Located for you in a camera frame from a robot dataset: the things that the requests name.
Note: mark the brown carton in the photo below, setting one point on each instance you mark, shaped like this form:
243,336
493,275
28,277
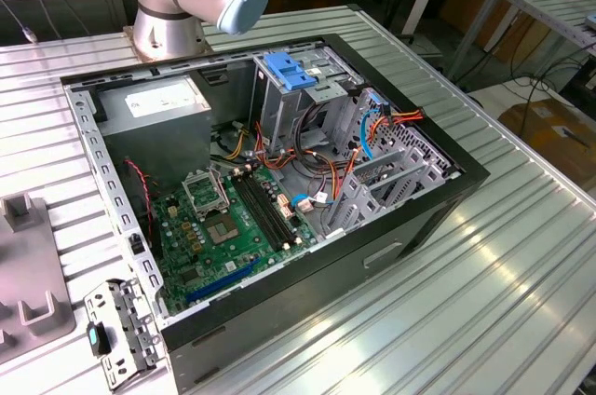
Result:
517,36

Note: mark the brown square base plate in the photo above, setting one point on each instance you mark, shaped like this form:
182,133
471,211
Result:
128,41

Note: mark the small black case clip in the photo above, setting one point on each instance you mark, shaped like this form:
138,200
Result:
136,245

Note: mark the large cardboard box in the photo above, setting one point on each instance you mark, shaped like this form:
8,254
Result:
549,134

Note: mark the metal slat side table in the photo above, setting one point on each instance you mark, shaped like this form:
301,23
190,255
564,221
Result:
549,4

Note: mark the blue plastic drive latch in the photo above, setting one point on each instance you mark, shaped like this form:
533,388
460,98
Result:
291,73

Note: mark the blue expansion slot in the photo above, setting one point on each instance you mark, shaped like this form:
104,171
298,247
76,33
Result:
219,284

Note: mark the black square board chip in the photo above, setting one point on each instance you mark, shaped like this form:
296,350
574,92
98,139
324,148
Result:
190,276

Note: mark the black teal bracket latch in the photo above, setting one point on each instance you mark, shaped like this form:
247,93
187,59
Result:
95,338

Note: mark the black RAM slot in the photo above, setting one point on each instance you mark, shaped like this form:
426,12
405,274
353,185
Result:
278,208
271,208
257,208
264,208

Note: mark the grey metal disk bay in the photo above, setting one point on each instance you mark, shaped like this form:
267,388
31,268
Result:
356,199

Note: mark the green motherboard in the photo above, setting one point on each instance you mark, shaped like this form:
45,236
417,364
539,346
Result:
242,246

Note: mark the grey power supply unit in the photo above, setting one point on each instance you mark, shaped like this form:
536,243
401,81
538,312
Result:
153,143

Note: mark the grey parts rack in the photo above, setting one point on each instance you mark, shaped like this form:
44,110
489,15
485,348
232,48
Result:
28,264

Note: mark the grey metal slot bracket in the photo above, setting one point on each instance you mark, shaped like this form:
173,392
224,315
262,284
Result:
135,320

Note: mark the beige board connector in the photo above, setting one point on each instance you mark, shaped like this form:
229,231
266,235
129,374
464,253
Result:
285,208

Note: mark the CPU socket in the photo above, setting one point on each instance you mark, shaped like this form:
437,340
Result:
222,229

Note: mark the black open PC case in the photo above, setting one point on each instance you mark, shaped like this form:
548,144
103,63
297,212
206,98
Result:
302,292

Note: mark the grey optical drive cage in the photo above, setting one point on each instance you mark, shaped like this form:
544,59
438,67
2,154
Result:
279,111

